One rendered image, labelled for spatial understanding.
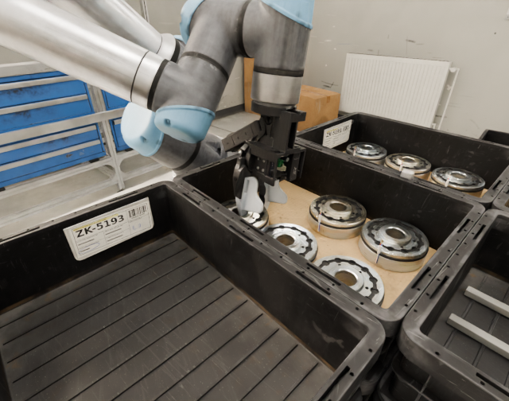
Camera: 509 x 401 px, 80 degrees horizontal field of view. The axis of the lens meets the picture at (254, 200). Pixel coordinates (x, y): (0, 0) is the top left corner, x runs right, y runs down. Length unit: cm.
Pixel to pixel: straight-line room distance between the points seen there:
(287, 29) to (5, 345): 53
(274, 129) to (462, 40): 313
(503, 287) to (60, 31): 69
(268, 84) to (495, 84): 315
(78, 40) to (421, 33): 335
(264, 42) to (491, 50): 313
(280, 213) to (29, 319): 42
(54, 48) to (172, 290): 35
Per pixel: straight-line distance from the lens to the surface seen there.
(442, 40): 357
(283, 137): 47
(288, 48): 46
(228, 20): 49
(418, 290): 37
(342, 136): 89
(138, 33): 68
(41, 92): 217
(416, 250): 54
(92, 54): 47
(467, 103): 357
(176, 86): 45
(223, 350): 41
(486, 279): 59
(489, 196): 59
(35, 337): 50
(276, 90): 46
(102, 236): 52
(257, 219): 54
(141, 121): 68
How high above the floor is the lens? 117
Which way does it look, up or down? 32 degrees down
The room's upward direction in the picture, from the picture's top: straight up
